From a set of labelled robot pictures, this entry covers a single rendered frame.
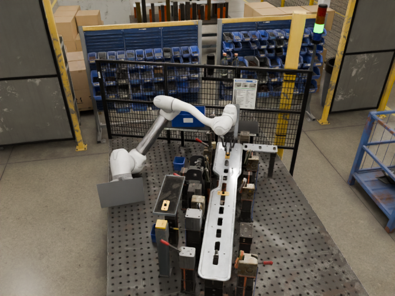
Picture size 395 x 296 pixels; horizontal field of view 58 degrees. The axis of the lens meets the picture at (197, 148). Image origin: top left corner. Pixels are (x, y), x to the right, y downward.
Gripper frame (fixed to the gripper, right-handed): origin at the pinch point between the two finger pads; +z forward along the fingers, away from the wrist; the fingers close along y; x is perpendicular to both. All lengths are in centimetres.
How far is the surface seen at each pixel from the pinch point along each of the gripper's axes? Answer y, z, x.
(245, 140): 14.3, 3.3, 23.5
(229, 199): 5, 5, -52
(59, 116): -217, 54, 125
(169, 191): -34, -11, -67
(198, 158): -20.4, -11.6, -28.9
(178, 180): -30, -11, -55
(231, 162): 4.0, 4.7, -8.7
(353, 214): 134, 105, 52
